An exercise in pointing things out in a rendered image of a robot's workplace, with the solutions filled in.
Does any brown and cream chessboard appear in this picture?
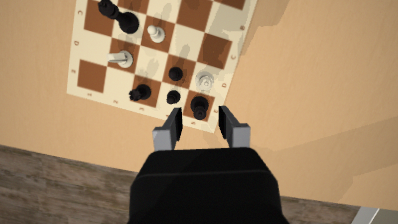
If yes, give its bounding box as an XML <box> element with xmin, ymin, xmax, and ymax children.
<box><xmin>67</xmin><ymin>0</ymin><xmax>257</xmax><ymax>133</ymax></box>

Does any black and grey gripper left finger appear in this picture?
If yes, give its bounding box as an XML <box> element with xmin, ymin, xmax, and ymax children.
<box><xmin>152</xmin><ymin>107</ymin><xmax>183</xmax><ymax>151</ymax></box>

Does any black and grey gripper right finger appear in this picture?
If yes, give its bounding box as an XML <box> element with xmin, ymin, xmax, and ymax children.
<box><xmin>218</xmin><ymin>106</ymin><xmax>251</xmax><ymax>148</ymax></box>

